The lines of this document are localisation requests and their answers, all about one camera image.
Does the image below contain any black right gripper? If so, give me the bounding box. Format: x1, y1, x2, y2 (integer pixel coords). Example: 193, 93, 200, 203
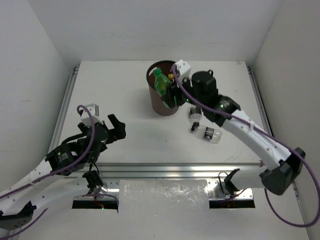
162, 71, 206, 108

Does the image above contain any green plastic bottle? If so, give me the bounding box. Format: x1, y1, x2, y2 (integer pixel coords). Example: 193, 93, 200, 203
152, 67, 172, 97

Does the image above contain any clear bottle yellow cap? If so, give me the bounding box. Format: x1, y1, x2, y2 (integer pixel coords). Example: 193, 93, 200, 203
167, 73, 175, 82

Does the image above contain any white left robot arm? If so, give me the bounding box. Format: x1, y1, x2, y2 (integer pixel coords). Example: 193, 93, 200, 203
0, 85, 184, 231

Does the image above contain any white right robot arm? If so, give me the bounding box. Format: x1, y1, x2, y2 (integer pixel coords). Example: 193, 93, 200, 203
162, 68, 306, 196

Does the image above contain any brown garbage bin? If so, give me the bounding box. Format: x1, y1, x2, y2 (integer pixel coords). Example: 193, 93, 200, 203
146, 60, 179, 116

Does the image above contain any clear bottle black label upright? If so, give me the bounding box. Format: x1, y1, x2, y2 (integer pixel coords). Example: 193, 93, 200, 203
189, 106, 203, 122

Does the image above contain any clear bottle black label lying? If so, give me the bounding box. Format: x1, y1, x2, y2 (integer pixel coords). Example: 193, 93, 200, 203
190, 122, 223, 144

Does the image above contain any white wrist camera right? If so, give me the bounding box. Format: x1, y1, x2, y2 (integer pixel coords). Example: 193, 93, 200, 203
171, 59, 191, 81

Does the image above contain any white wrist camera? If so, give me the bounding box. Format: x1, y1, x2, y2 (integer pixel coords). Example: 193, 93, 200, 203
171, 59, 191, 81
77, 103, 102, 127

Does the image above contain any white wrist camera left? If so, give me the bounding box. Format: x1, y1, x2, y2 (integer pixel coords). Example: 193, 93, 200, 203
77, 103, 102, 127

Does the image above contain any black cable loop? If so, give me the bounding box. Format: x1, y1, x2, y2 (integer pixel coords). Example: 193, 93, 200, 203
216, 170, 230, 193

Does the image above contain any aluminium frame rail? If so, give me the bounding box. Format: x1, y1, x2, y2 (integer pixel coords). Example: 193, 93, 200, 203
7, 62, 300, 240

